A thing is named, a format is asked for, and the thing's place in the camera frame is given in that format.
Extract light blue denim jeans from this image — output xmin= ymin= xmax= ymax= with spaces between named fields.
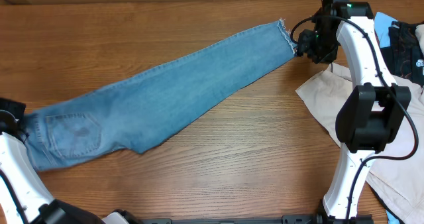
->
xmin=23 ymin=20 xmax=294 ymax=171

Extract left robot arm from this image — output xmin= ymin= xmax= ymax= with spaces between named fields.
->
xmin=1 ymin=98 xmax=138 ymax=224

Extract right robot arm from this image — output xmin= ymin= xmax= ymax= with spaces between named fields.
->
xmin=296 ymin=1 xmax=413 ymax=223

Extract light blue garment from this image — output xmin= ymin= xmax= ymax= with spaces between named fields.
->
xmin=374 ymin=12 xmax=397 ymax=48

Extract dark navy printed garment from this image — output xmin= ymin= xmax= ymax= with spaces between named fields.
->
xmin=380 ymin=21 xmax=423 ymax=86

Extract beige cloth garment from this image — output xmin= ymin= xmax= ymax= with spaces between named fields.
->
xmin=295 ymin=62 xmax=424 ymax=224

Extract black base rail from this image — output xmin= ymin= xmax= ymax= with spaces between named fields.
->
xmin=116 ymin=209 xmax=374 ymax=224

